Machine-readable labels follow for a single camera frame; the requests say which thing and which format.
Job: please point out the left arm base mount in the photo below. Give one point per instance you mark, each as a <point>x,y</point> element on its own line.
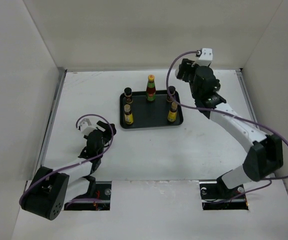
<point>96,197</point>

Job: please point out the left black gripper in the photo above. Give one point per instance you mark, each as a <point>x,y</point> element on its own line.
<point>106,127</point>

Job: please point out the small spice jar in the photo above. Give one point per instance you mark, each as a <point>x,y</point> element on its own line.
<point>128,95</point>
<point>171,92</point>

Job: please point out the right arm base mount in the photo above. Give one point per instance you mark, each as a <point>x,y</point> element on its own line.
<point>214,200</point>

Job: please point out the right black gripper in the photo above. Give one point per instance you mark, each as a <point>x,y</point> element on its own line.
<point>186,66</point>

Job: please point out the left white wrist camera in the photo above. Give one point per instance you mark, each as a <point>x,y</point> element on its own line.
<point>85,126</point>

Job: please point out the black-cap grinder bottle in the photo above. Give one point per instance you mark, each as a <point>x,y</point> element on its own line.
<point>217,87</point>
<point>176,72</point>

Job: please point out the black plastic tray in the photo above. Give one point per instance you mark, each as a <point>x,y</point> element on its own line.
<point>149,115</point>

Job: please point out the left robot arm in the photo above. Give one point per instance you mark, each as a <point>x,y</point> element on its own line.
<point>51,190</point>

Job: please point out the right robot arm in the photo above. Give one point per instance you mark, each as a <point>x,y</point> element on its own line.
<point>264,152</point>

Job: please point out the red sauce bottle yellow cap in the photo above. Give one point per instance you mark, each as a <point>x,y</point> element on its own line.
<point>151,89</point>

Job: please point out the yellow-label brown bottle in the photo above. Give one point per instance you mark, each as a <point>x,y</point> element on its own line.
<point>172,114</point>
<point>128,116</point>

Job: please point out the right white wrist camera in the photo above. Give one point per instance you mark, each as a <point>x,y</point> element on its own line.
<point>204,57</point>

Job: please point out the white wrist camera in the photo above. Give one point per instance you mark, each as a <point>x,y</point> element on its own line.
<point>85,126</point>
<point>204,57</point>

